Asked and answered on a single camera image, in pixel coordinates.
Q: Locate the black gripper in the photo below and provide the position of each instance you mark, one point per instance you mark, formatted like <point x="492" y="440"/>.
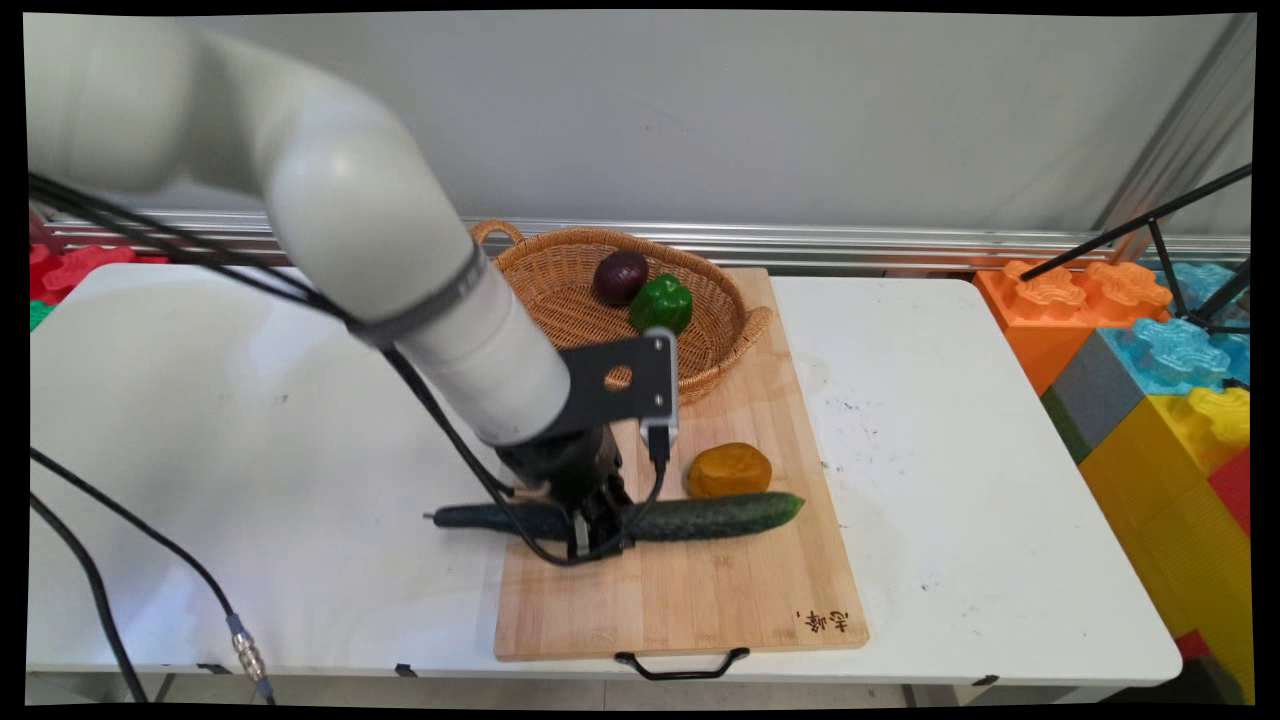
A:
<point x="565" y="470"/>

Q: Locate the long green cucumber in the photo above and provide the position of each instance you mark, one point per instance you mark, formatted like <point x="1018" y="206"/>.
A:
<point x="720" y="515"/>

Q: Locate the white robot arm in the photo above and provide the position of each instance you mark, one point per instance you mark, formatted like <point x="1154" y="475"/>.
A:
<point x="350" y="210"/>

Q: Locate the wooden cutting board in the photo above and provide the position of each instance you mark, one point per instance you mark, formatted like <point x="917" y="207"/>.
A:
<point x="700" y="590"/>

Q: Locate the orange brown bread roll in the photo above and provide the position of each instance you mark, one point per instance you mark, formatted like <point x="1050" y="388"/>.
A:
<point x="730" y="470"/>

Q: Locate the green bell pepper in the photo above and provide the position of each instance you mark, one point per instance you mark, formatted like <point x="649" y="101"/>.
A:
<point x="662" y="305"/>

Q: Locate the woven wicker basket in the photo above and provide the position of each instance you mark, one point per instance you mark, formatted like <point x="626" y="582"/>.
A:
<point x="570" y="290"/>

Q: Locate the dark purple avocado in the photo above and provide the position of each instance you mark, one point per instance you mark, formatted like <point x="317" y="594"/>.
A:
<point x="620" y="277"/>

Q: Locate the dark green giant building block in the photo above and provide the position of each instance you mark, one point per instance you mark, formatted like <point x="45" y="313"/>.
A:
<point x="1065" y="428"/>

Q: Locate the orange giant building block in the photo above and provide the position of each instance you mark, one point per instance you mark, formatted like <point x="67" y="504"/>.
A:
<point x="1040" y="325"/>

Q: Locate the yellow giant building block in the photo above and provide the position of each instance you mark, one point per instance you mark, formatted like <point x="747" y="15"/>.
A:
<point x="1170" y="520"/>

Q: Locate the red giant building block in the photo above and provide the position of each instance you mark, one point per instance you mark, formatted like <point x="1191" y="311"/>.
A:
<point x="85" y="265"/>
<point x="1232" y="490"/>

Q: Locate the blue giant building block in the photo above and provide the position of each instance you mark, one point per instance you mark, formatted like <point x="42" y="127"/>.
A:
<point x="1170" y="355"/>
<point x="1195" y="285"/>

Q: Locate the black tripod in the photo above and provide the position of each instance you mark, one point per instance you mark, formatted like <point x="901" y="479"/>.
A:
<point x="1130" y="228"/>

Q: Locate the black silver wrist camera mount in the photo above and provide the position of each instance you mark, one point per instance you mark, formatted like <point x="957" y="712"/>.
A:
<point x="640" y="385"/>

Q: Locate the aluminium rail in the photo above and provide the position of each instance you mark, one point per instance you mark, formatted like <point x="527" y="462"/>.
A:
<point x="850" y="243"/>

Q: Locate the aluminium post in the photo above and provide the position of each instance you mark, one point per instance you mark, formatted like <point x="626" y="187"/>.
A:
<point x="1175" y="130"/>

